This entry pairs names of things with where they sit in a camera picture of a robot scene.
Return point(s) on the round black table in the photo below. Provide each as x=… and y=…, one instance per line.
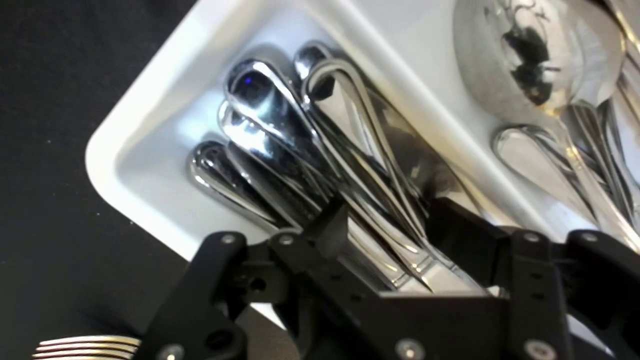
x=69, y=263

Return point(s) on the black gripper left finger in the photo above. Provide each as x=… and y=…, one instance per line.
x=328, y=308

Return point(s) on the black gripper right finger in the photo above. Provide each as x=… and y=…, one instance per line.
x=579, y=297

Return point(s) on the large silver spoon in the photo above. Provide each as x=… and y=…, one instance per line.
x=532, y=61

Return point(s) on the white cutlery tray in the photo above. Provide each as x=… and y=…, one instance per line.
x=386, y=79

